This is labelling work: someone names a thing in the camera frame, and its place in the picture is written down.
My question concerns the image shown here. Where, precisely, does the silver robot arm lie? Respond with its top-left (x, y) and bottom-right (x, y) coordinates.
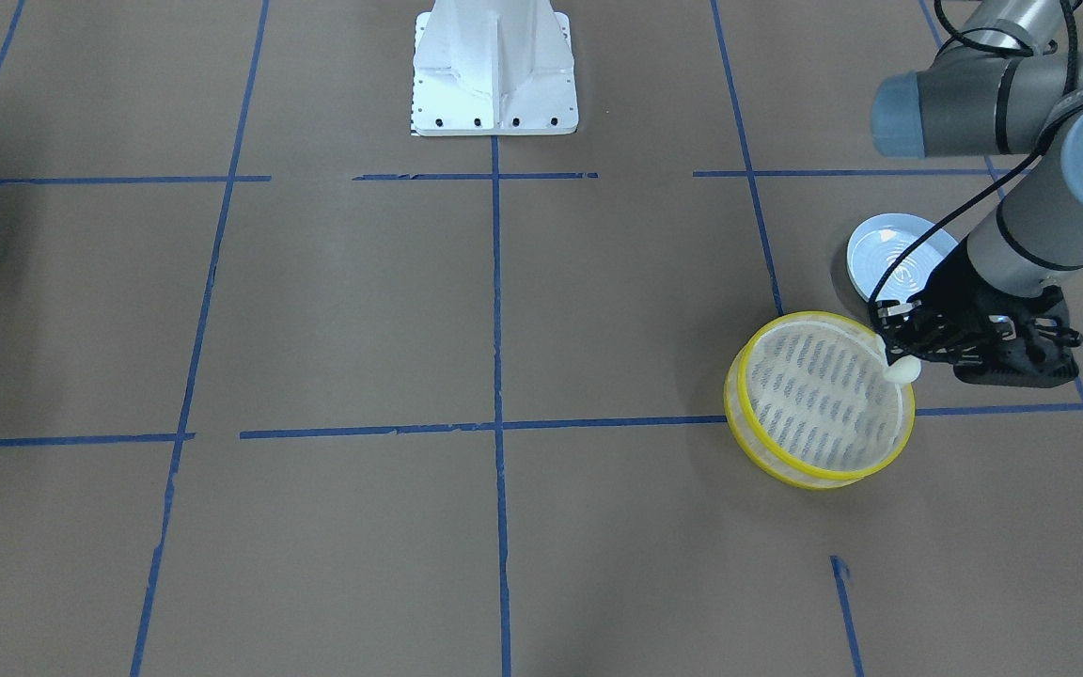
top-left (867, 1), bottom-right (1083, 388)

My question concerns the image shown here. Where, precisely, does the white steamed bun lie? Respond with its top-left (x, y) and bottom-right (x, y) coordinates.
top-left (884, 355), bottom-right (921, 386)

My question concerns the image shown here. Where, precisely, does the light blue plate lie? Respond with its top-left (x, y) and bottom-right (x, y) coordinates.
top-left (846, 212), bottom-right (960, 301)

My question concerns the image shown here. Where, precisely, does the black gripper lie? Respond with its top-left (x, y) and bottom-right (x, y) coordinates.
top-left (870, 252), bottom-right (1083, 388)

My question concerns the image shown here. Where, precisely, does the yellow round steamer basket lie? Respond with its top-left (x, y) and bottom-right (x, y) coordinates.
top-left (723, 311), bottom-right (917, 490)

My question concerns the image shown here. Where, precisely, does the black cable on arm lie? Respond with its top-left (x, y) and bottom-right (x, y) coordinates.
top-left (867, 0), bottom-right (1083, 325)

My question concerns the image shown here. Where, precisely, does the white camera mast with base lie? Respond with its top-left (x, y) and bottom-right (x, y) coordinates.
top-left (410, 1), bottom-right (580, 136)

